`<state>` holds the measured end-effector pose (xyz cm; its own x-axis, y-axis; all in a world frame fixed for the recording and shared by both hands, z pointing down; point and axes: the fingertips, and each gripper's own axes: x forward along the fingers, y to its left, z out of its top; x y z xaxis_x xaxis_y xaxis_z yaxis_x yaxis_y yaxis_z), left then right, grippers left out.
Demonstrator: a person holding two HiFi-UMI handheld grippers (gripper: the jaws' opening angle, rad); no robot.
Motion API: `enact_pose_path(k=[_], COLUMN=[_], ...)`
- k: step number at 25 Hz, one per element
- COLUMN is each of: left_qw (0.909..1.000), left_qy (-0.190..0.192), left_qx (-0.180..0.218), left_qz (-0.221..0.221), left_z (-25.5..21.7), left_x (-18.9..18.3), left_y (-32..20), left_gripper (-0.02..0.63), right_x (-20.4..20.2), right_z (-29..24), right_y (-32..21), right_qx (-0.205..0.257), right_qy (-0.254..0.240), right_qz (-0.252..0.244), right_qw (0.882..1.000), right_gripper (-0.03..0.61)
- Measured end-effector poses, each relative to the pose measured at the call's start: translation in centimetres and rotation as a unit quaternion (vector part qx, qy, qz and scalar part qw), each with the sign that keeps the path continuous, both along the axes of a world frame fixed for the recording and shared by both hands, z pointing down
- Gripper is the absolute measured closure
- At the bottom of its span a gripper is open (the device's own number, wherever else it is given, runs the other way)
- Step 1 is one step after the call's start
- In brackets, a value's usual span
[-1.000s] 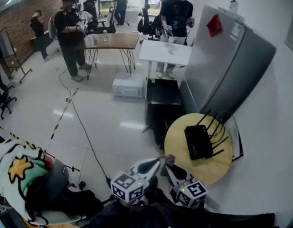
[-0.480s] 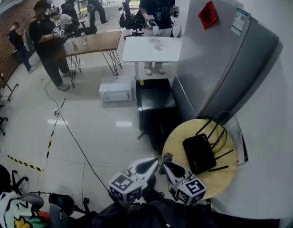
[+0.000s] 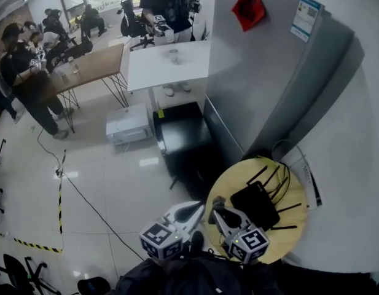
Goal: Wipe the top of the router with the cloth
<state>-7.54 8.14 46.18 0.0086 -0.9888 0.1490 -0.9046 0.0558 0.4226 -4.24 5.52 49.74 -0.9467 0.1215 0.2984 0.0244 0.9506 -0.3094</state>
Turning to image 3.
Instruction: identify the yellow cable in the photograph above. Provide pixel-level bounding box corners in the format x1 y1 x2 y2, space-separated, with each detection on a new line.
256 155 291 203

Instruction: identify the person's black shoe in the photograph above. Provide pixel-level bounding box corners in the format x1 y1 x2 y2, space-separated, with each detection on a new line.
189 230 206 254

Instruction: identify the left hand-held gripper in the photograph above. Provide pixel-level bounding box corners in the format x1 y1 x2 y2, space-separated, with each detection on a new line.
139 200 206 261

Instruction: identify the black office chair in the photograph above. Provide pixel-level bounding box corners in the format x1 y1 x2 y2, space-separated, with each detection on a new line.
0 253 63 295

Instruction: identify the white and blue label sticker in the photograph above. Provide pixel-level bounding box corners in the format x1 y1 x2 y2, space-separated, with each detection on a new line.
290 0 324 44

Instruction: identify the white power strip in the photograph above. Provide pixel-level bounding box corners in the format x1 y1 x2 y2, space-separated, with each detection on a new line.
295 160 324 211

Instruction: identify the black router with antennas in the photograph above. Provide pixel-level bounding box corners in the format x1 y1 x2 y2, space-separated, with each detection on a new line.
230 164 303 232

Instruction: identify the person's dark clothing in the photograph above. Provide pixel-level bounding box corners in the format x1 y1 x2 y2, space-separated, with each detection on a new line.
114 250 284 295

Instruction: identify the red paper square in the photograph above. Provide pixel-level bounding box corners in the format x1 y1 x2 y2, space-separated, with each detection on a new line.
231 0 267 33

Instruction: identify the white microwave oven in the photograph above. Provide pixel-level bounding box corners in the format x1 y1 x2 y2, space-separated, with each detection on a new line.
104 103 155 148

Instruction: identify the black round stool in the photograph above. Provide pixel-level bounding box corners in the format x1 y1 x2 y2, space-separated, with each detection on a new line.
76 276 112 295

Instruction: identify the grey refrigerator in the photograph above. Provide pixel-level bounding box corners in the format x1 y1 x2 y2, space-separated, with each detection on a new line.
203 0 356 163

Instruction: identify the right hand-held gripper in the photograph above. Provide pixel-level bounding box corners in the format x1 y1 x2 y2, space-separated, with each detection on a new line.
211 206 270 264

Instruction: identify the brown wooden table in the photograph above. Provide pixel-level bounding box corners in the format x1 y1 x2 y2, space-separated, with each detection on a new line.
38 43 130 134

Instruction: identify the round wooden side table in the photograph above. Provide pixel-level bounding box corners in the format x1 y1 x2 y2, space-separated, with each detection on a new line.
204 157 309 266

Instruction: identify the grey cloth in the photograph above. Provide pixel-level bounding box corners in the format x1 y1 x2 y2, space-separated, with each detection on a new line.
212 195 227 211

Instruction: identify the black low cabinet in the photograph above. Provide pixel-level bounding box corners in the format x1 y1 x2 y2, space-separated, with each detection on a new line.
152 101 227 198

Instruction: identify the white cable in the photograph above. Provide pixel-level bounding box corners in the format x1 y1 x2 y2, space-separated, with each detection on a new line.
270 138 307 169

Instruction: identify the white square table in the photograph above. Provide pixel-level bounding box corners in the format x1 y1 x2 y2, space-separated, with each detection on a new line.
127 39 212 113

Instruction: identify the yellow black hazard tape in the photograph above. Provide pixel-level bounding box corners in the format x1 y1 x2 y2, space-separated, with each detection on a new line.
0 148 68 254

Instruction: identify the black floor cable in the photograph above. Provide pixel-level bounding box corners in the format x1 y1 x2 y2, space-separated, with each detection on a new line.
36 127 149 262

